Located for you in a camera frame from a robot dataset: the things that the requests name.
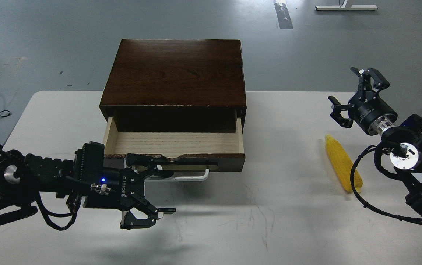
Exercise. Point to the yellow corn cob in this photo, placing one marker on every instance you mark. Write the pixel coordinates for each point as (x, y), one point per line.
(340, 161)

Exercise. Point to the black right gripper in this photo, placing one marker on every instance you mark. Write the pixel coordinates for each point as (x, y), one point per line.
(364, 110)

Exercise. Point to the grey floor tape strip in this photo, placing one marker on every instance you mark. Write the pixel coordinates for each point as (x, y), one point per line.
(284, 21)

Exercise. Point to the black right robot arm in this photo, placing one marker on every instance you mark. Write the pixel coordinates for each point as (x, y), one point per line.
(399, 154)

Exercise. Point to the white table leg base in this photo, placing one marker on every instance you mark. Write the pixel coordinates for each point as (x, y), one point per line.
(346, 5)

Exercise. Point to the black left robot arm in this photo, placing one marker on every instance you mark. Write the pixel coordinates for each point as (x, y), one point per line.
(57, 188)

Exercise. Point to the wooden drawer with white handle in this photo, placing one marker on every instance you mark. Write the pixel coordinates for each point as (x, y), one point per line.
(193, 155)

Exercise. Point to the dark wooden drawer cabinet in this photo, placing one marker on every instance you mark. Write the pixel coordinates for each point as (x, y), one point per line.
(187, 86)

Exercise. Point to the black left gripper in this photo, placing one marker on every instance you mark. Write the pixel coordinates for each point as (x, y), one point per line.
(124, 189)

